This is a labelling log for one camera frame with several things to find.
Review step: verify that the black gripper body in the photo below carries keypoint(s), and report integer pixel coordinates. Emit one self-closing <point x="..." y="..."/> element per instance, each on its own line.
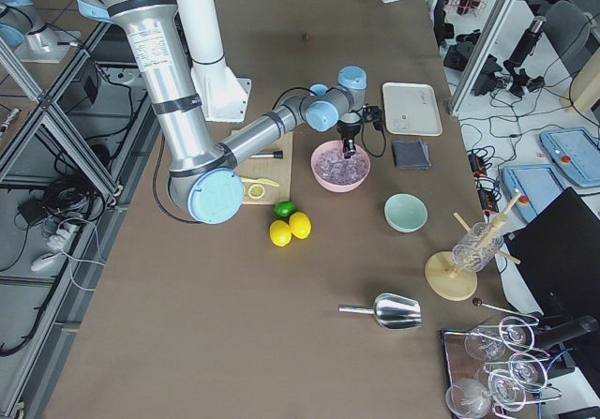
<point x="348" y="131"/>

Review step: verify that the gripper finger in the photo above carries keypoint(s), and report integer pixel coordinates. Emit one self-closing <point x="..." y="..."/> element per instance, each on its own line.
<point x="346" y="148"/>
<point x="352" y="146"/>

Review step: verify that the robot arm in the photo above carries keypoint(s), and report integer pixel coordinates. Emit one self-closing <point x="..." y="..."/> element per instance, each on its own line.
<point x="28" y="35"/>
<point x="178" y="50"/>

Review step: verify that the pink bowl of ice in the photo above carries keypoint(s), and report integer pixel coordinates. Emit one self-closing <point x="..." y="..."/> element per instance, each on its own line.
<point x="336" y="173"/>

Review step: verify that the steel ice scoop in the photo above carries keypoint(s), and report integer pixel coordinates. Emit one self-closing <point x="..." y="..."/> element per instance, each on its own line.
<point x="391" y="311"/>

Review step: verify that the grey folded cloth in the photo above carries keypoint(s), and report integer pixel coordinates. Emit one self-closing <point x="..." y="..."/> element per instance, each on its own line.
<point x="412" y="155"/>

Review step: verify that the cream rabbit tray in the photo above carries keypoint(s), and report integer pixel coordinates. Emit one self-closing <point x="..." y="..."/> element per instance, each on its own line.
<point x="411" y="109"/>

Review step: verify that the steel muddler black tip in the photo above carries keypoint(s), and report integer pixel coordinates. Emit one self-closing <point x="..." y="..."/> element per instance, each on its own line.
<point x="272" y="154"/>

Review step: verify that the wooden cutting board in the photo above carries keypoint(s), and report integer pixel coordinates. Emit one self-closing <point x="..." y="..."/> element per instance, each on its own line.
<point x="275" y="169"/>

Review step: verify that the green bowl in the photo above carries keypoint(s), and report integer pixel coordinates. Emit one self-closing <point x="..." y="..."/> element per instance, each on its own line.
<point x="405" y="212"/>

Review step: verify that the upper whole lemon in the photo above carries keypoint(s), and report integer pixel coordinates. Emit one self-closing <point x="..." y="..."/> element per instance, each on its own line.
<point x="300" y="225"/>

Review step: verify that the whole lemon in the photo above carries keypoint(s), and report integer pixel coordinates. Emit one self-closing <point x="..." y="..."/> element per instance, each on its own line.
<point x="300" y="225"/>
<point x="280" y="233"/>

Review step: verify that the yellow plastic knife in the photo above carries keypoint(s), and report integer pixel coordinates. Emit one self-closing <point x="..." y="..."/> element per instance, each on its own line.
<point x="261" y="181"/>

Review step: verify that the green lime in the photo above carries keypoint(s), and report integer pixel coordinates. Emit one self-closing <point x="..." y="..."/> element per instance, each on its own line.
<point x="285" y="209"/>

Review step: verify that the upper lemon half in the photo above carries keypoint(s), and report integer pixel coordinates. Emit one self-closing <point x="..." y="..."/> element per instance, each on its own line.
<point x="256" y="191"/>

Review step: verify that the lower whole lemon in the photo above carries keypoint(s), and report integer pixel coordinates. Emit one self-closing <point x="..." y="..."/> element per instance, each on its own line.
<point x="280" y="233"/>

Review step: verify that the glass on wooden rack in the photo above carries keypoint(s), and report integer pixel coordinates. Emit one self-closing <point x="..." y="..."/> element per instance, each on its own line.
<point x="472" y="252"/>

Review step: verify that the wooden glass rack stand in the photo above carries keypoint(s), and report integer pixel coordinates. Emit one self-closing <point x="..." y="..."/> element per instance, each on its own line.
<point x="446" y="278"/>

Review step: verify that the blue teach pendant lower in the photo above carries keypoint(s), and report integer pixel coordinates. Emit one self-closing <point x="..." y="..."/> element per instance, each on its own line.
<point x="538" y="185"/>

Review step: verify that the blue teach pendant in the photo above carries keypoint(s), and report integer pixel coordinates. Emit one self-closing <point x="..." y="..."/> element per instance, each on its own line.
<point x="575" y="151"/>
<point x="538" y="185"/>

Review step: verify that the blue teach pendant upper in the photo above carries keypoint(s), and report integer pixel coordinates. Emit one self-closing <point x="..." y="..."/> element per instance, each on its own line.
<point x="575" y="151"/>

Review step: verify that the black tray with glasses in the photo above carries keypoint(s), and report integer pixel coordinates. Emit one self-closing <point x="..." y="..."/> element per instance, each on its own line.
<point x="495" y="370"/>

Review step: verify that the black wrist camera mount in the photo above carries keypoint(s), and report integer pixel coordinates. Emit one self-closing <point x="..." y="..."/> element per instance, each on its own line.
<point x="372" y="114"/>

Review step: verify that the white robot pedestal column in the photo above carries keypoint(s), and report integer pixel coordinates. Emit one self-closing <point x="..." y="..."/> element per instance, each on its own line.
<point x="224" y="96"/>

